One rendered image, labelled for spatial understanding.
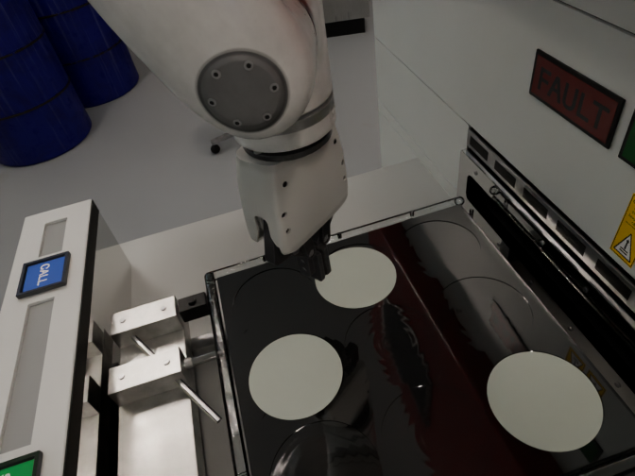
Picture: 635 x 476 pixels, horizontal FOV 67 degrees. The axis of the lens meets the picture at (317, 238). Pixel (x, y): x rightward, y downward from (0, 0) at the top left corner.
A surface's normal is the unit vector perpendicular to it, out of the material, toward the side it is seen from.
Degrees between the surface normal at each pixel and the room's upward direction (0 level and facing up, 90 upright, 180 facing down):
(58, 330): 0
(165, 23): 89
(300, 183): 90
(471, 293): 0
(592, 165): 90
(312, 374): 0
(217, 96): 96
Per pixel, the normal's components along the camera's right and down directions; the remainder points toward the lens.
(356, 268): -0.13, -0.72
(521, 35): -0.95, 0.29
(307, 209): 0.76, 0.40
